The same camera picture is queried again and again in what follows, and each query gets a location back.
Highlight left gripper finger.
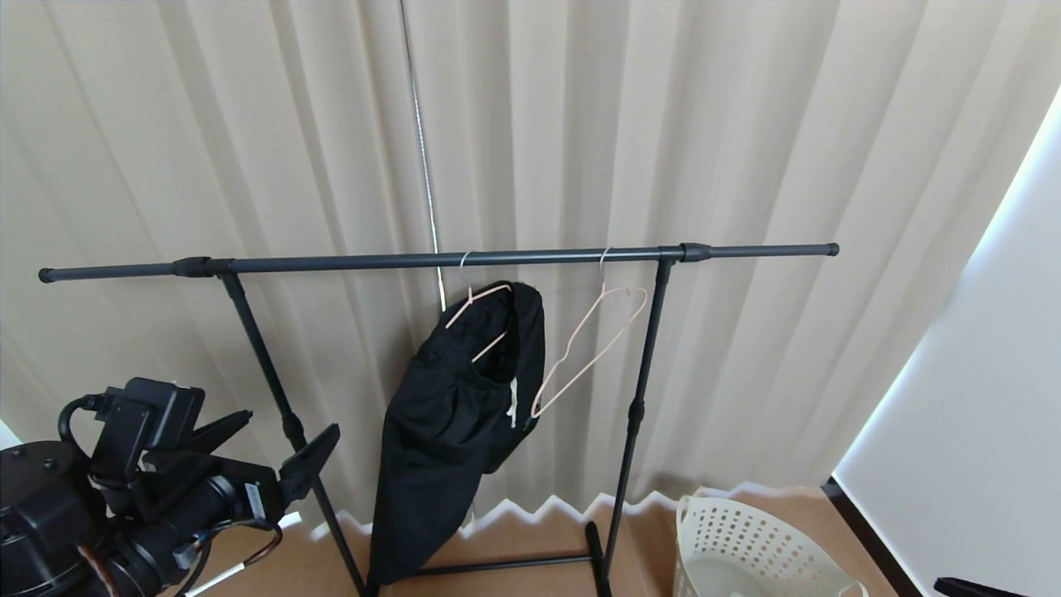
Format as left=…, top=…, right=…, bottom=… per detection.
left=191, top=409, right=254, bottom=454
left=278, top=423, right=342, bottom=507

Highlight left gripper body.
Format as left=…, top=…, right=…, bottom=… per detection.
left=114, top=452, right=288, bottom=583

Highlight black shorts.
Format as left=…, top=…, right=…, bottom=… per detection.
left=367, top=280, right=546, bottom=586

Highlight pink clothes hanger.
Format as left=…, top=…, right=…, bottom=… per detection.
left=530, top=246, right=649, bottom=420
left=445, top=251, right=515, bottom=364

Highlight black clothes rack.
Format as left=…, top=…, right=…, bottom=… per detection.
left=39, top=242, right=840, bottom=597

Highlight white laundry basket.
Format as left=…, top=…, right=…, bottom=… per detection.
left=673, top=495, right=870, bottom=597

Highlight beige curtain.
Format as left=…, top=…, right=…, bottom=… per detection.
left=0, top=0, right=1061, bottom=531

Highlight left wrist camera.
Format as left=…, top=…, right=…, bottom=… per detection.
left=90, top=378, right=206, bottom=483

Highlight black cable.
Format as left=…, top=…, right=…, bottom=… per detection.
left=56, top=395, right=109, bottom=449

